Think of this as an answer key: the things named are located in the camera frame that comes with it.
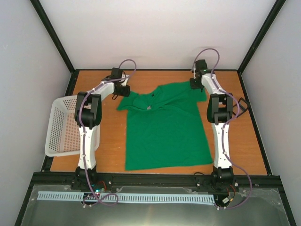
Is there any green t-shirt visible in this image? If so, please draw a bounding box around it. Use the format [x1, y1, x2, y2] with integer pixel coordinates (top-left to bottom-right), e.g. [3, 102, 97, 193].
[117, 82, 213, 171]

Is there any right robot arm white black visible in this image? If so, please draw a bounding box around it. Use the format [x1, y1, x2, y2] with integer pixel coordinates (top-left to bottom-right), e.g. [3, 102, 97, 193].
[190, 59, 234, 191]

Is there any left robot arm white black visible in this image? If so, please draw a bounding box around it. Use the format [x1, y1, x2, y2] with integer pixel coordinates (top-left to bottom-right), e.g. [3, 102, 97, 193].
[74, 68, 130, 190]

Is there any black brooch box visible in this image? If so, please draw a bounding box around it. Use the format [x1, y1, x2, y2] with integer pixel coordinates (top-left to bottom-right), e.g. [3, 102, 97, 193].
[232, 97, 250, 117]

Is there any white plastic basket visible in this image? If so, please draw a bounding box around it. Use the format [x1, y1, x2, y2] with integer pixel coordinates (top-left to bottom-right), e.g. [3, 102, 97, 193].
[44, 95, 101, 157]

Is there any small electronics board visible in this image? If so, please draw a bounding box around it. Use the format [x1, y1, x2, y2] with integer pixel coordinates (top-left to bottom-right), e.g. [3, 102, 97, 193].
[94, 181, 107, 194]

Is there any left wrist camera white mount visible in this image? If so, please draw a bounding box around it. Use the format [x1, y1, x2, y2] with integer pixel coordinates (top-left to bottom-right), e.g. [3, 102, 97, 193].
[119, 74, 129, 87]

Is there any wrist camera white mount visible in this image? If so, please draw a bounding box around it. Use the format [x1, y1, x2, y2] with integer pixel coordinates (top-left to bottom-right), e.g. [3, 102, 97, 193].
[191, 65, 198, 79]
[119, 74, 129, 87]

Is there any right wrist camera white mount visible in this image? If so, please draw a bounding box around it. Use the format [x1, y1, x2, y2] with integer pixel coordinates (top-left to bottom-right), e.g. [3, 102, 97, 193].
[191, 65, 198, 79]

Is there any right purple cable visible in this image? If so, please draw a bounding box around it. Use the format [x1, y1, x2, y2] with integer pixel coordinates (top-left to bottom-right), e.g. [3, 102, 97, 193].
[191, 48, 253, 210]

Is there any purple cable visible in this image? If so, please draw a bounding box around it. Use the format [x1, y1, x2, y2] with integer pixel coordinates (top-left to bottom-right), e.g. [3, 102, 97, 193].
[79, 58, 137, 209]
[191, 48, 253, 210]

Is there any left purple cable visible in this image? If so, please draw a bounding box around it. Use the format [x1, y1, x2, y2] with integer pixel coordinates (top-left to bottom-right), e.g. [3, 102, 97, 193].
[79, 58, 137, 209]

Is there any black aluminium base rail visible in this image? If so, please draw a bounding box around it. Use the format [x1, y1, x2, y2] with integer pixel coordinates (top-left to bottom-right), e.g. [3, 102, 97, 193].
[92, 173, 213, 192]

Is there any right black frame post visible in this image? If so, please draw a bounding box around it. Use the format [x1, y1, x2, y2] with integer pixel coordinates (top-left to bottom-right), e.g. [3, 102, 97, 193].
[237, 0, 286, 75]

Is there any black frame post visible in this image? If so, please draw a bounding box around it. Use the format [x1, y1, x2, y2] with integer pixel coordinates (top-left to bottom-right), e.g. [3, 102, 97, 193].
[237, 0, 286, 75]
[30, 0, 75, 73]

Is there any light blue cable duct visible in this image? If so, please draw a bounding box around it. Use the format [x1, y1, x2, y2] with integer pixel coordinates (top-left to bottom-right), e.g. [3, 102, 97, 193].
[37, 191, 214, 205]

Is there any left black frame post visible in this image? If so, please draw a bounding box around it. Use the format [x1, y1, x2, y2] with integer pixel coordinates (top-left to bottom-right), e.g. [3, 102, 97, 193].
[30, 0, 75, 73]

